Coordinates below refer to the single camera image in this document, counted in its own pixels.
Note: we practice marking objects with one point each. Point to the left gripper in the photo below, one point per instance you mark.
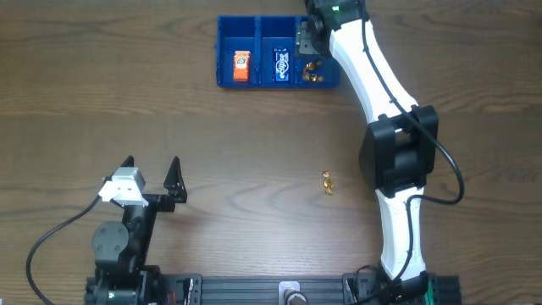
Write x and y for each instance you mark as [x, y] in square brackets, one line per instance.
[161, 202]

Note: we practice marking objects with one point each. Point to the orange candy box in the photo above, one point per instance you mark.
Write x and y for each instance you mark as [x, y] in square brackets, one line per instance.
[241, 67]

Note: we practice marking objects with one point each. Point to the blue candy pack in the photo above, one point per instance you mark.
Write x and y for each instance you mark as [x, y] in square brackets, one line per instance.
[282, 65]

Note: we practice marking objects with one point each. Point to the gold candy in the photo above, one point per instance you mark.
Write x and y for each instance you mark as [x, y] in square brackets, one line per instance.
[312, 66]
[327, 183]
[314, 78]

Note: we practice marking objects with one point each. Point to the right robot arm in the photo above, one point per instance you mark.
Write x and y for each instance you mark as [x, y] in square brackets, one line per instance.
[368, 72]

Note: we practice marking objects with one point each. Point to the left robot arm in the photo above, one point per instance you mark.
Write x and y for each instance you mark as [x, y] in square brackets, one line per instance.
[112, 245]

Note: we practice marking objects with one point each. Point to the blue tray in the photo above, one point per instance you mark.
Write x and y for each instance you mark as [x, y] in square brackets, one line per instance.
[243, 29]

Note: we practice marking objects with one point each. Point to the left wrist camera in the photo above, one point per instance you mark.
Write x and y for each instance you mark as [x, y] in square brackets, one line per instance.
[125, 184]

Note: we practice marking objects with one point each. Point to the mounting rail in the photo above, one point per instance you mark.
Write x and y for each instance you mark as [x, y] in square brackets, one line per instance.
[245, 290]

